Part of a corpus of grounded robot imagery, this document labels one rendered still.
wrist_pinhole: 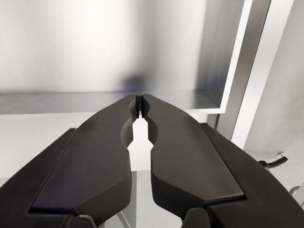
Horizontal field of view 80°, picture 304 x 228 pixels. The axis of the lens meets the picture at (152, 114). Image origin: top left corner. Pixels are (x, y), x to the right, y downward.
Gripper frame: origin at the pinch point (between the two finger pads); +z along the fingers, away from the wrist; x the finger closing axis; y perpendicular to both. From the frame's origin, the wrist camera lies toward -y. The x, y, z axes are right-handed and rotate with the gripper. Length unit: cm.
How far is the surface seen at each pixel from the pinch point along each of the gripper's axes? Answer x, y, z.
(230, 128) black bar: 7.7, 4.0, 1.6
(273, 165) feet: 97, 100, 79
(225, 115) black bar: 7.0, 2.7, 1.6
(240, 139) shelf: 10.4, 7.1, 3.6
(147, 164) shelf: 0.5, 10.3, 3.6
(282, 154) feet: 111, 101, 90
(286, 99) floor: 95, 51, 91
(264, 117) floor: 85, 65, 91
